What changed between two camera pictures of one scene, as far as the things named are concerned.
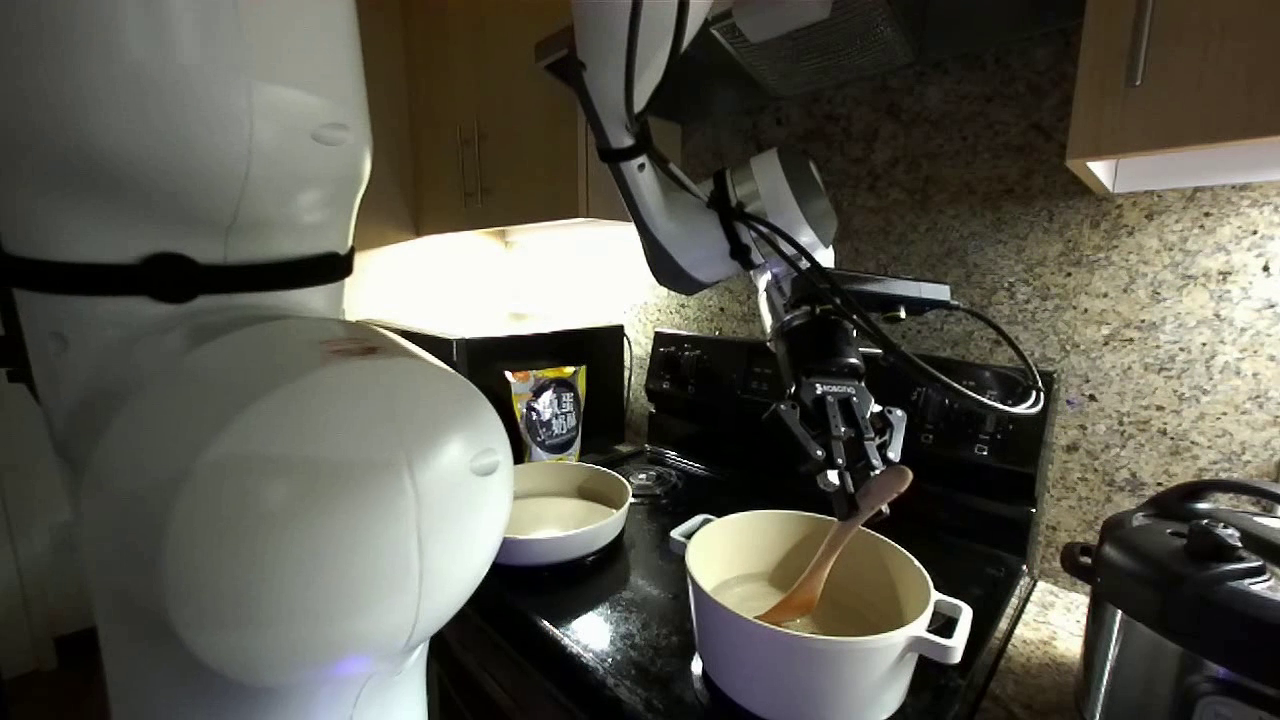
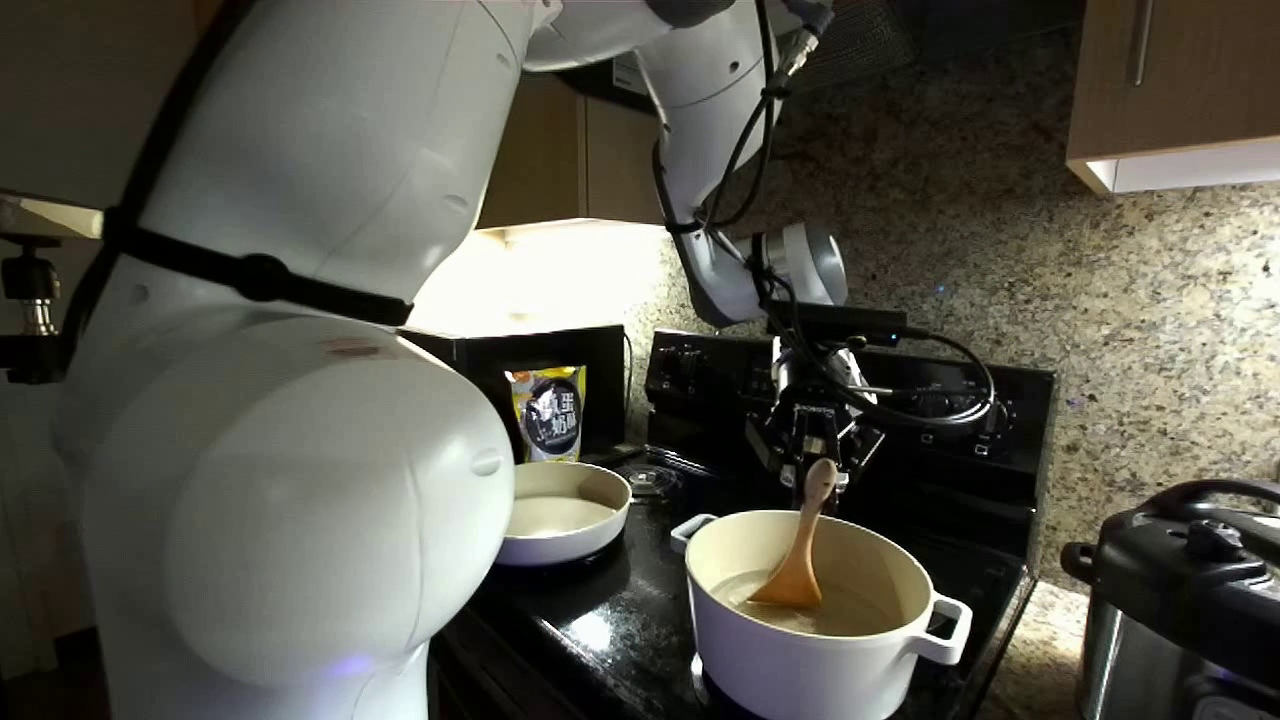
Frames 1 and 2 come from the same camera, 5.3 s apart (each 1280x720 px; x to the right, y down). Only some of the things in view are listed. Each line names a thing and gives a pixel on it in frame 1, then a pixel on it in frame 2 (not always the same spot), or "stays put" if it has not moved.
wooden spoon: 888,487 -> 796,577
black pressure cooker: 1187,606 stays put
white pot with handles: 850,653 stays put
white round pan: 567,508 stays put
